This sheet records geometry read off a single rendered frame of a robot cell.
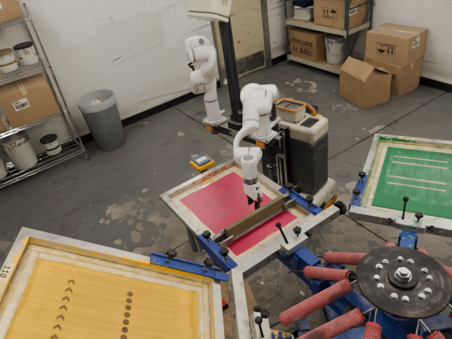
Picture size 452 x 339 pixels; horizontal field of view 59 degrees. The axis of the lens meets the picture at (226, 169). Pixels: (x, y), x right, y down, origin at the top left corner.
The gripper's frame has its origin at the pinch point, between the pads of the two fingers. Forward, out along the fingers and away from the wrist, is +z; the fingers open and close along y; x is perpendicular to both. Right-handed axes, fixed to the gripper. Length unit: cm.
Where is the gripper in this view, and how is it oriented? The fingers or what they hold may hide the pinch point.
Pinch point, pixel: (253, 203)
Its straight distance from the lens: 207.1
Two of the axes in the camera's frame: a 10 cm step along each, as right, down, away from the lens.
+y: -5.8, -4.1, 7.1
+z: 1.4, 8.1, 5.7
